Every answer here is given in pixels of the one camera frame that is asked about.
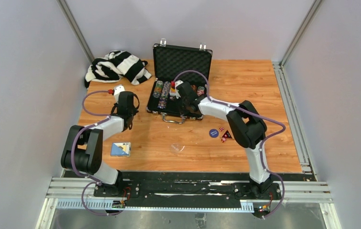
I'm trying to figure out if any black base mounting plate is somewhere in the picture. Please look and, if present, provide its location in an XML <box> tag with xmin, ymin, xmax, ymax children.
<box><xmin>93</xmin><ymin>171</ymin><xmax>282</xmax><ymax>208</ymax></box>

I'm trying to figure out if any blue small blind button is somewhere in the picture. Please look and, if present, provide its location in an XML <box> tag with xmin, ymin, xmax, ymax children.
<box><xmin>209</xmin><ymin>129</ymin><xmax>219</xmax><ymax>138</ymax></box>

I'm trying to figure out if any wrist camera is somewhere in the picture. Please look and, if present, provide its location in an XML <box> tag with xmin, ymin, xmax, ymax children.
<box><xmin>113</xmin><ymin>84</ymin><xmax>125</xmax><ymax>102</ymax></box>
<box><xmin>175</xmin><ymin>80</ymin><xmax>184</xmax><ymax>98</ymax></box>

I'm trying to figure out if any red playing card deck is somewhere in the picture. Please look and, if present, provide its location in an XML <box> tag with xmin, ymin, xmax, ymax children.
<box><xmin>169</xmin><ymin>88</ymin><xmax>178</xmax><ymax>100</ymax></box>

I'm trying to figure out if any red green chip row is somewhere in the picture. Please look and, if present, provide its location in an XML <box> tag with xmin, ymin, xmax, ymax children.
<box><xmin>196</xmin><ymin>86</ymin><xmax>206</xmax><ymax>96</ymax></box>

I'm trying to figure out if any red triangular button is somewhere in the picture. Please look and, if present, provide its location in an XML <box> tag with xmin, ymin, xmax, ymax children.
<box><xmin>222</xmin><ymin>130</ymin><xmax>233</xmax><ymax>139</ymax></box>

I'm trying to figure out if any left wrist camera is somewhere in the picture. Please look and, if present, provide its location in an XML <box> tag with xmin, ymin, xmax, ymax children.
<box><xmin>113</xmin><ymin>84</ymin><xmax>125</xmax><ymax>102</ymax></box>

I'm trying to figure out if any blue card deck box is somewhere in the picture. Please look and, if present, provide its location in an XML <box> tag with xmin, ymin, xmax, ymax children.
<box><xmin>110</xmin><ymin>142</ymin><xmax>131</xmax><ymax>157</ymax></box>

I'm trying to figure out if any black white striped cloth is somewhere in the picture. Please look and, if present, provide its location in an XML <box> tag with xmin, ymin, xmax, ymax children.
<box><xmin>84</xmin><ymin>50</ymin><xmax>152</xmax><ymax>88</ymax></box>

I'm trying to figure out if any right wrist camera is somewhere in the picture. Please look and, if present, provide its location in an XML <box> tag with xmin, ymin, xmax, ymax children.
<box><xmin>175</xmin><ymin>80</ymin><xmax>184</xmax><ymax>98</ymax></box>

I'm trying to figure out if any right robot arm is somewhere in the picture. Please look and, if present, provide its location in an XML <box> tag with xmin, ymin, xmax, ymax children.
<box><xmin>175</xmin><ymin>80</ymin><xmax>272</xmax><ymax>199</ymax></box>

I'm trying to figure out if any clear dealer button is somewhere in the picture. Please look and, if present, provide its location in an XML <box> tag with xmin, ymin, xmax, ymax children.
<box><xmin>170</xmin><ymin>143</ymin><xmax>185</xmax><ymax>154</ymax></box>

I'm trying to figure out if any orange black chip row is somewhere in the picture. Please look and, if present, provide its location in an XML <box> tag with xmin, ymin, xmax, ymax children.
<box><xmin>191</xmin><ymin>85</ymin><xmax>197</xmax><ymax>92</ymax></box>

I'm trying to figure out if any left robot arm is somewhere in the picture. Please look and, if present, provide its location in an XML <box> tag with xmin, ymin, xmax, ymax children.
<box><xmin>61</xmin><ymin>91</ymin><xmax>139</xmax><ymax>197</ymax></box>

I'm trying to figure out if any black poker set case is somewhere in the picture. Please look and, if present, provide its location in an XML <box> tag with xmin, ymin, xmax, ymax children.
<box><xmin>146</xmin><ymin>38</ymin><xmax>213</xmax><ymax>124</ymax></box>

